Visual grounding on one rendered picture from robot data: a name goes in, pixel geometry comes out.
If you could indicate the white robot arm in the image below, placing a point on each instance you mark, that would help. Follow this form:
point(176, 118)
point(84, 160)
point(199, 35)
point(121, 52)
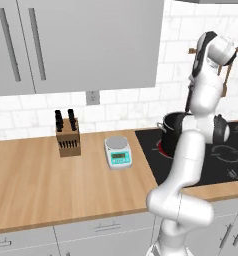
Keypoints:
point(187, 166)

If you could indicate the black cooking pot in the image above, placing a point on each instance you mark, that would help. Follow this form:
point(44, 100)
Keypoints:
point(171, 136)

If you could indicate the wooden hanging spatula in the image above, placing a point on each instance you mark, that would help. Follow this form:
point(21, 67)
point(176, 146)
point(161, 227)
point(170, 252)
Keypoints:
point(225, 85)

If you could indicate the white kitchen scale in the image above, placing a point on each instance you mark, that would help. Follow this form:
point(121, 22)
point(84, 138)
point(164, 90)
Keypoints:
point(117, 153)

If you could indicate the wooden knife block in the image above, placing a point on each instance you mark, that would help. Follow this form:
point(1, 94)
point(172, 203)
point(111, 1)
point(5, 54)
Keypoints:
point(69, 143)

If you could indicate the black hanging tool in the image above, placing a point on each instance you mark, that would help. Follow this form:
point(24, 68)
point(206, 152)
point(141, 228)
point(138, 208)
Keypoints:
point(189, 98)

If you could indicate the black hob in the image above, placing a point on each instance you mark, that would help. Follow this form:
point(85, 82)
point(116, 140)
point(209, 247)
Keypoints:
point(217, 163)

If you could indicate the grey drawer front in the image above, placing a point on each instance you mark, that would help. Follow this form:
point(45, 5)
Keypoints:
point(24, 243)
point(104, 236)

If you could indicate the grey range hood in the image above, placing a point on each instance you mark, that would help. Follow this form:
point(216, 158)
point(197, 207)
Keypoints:
point(217, 1)

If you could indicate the grey wall socket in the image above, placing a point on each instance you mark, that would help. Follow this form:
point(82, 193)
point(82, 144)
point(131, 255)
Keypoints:
point(92, 97)

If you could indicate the grey wall cupboard door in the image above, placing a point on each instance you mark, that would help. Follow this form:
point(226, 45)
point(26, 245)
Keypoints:
point(1, 46)
point(97, 43)

